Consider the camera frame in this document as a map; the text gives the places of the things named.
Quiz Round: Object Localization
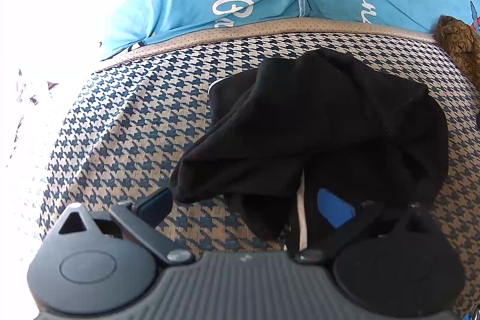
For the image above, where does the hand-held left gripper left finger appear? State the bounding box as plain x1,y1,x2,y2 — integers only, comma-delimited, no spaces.
55,188,196,265

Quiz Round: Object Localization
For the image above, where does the houndstooth bed mat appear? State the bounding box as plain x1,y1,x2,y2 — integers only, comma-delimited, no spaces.
37,18,480,317

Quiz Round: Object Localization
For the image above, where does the brown patterned blanket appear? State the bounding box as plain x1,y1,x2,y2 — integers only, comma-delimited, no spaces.
435,16,480,88

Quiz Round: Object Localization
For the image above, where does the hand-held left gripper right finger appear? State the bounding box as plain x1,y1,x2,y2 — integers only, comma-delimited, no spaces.
294,188,441,264

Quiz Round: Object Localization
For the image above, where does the black t-shirt red print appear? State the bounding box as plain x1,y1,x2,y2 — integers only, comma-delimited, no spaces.
169,48,451,253

